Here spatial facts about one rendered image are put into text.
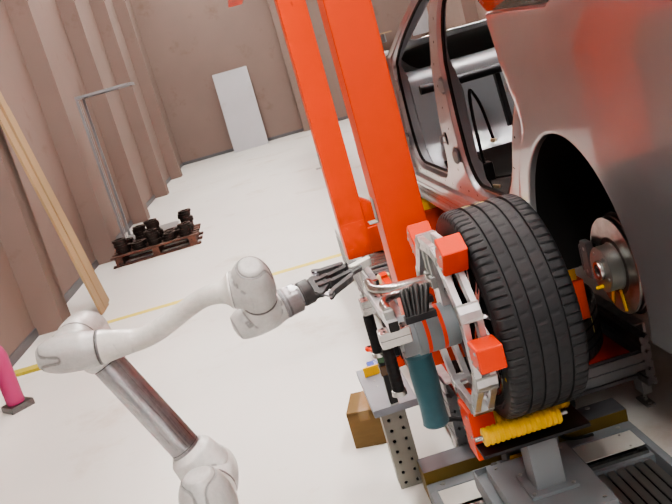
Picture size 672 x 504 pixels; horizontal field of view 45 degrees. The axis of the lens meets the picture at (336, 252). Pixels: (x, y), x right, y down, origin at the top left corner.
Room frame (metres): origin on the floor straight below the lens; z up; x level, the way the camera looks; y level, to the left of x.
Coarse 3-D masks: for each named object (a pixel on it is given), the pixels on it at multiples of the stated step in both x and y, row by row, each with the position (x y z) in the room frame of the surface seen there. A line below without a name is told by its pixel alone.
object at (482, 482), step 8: (512, 456) 2.65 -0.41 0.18; (520, 456) 2.64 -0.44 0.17; (480, 472) 2.65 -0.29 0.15; (480, 480) 2.61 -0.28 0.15; (488, 480) 2.59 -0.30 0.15; (480, 488) 2.57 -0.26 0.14; (488, 488) 2.54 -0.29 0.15; (488, 496) 2.46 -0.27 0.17; (496, 496) 2.48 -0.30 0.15; (616, 496) 2.26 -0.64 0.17
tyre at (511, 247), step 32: (448, 224) 2.33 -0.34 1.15; (480, 224) 2.23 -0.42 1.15; (512, 224) 2.20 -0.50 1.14; (544, 224) 2.18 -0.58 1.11; (480, 256) 2.13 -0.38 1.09; (512, 256) 2.11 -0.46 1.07; (544, 256) 2.10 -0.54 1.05; (480, 288) 2.13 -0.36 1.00; (512, 288) 2.06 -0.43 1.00; (544, 288) 2.06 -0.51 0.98; (512, 320) 2.03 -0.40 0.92; (544, 320) 2.04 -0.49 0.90; (576, 320) 2.04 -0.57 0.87; (512, 352) 2.02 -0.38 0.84; (544, 352) 2.03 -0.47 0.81; (576, 352) 2.04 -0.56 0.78; (512, 384) 2.05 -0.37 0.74; (544, 384) 2.07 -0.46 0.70; (576, 384) 2.09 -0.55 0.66; (512, 416) 2.16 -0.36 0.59
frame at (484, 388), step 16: (416, 240) 2.44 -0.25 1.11; (432, 240) 2.42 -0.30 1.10; (416, 256) 2.53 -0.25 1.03; (432, 256) 2.24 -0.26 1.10; (416, 272) 2.60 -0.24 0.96; (464, 272) 2.17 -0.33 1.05; (448, 288) 2.14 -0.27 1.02; (464, 288) 2.14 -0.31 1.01; (464, 304) 2.10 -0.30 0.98; (464, 320) 2.08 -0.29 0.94; (480, 320) 2.08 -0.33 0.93; (464, 336) 2.09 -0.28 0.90; (480, 336) 2.08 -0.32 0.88; (448, 368) 2.47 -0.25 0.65; (464, 368) 2.46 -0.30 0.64; (464, 384) 2.42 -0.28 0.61; (480, 384) 2.08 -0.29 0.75; (496, 384) 2.08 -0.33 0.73; (464, 400) 2.33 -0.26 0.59; (480, 400) 2.14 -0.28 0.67
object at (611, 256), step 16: (608, 224) 2.42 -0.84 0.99; (592, 240) 2.57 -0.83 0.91; (608, 240) 2.44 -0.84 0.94; (624, 240) 2.32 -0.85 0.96; (592, 256) 2.48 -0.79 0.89; (608, 256) 2.38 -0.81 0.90; (624, 256) 2.35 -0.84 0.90; (608, 272) 2.38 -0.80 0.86; (624, 272) 2.36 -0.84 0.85; (608, 288) 2.40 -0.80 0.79; (624, 288) 2.39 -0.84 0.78; (640, 288) 2.28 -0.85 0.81; (640, 304) 2.31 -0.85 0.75
